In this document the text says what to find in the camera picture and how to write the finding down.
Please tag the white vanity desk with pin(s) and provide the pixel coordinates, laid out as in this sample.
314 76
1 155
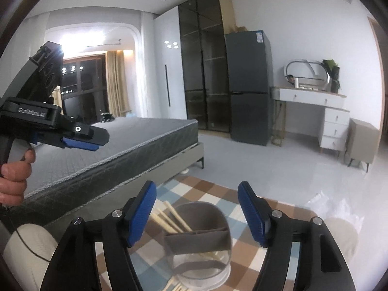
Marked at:
333 118

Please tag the yellow curtain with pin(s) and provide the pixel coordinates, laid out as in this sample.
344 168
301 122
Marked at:
116 81

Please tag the dark window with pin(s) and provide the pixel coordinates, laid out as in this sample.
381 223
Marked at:
88 91

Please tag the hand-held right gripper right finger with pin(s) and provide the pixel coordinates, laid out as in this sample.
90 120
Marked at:
251 215

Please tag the white wardrobe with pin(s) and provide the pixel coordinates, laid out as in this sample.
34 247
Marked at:
172 81

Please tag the wooden door frame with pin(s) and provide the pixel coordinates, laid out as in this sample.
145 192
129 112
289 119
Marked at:
376 30

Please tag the small white cup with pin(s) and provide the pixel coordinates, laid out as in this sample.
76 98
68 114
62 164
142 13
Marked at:
296 83

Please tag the grey quilted mattress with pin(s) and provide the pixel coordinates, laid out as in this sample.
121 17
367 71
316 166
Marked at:
127 139

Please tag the clear plastic bag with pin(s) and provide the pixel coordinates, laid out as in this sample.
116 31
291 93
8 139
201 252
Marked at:
348 206

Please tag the bundle of bamboo chopsticks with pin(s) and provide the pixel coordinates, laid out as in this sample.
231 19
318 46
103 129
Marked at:
172 219

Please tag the person's left hand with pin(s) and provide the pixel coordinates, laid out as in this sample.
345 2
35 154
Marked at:
15 182

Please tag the oval vanity mirror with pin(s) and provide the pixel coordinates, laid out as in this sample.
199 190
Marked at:
306 72

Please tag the checkered tablecloth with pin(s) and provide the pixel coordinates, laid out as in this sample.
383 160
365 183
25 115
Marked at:
212 194

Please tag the grey utensil holder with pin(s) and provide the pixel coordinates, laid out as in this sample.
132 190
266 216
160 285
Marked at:
197 239

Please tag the dark grey refrigerator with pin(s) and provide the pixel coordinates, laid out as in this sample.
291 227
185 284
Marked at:
248 91

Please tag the grey bed frame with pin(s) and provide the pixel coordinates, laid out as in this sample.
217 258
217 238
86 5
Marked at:
169 166

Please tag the grey nightstand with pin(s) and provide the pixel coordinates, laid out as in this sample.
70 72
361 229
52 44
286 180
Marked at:
362 145

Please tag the white sheer curtain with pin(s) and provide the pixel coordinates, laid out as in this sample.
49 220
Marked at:
147 66

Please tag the dark glass cabinet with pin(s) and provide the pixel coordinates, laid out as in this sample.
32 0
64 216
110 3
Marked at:
203 66

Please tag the green potted plant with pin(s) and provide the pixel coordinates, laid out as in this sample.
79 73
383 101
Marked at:
332 72

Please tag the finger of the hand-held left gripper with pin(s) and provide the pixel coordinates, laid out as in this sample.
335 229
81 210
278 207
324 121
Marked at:
85 133

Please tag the small black object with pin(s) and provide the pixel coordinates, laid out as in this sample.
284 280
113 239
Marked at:
106 118

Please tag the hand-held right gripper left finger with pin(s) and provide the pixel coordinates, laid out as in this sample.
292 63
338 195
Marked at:
141 215

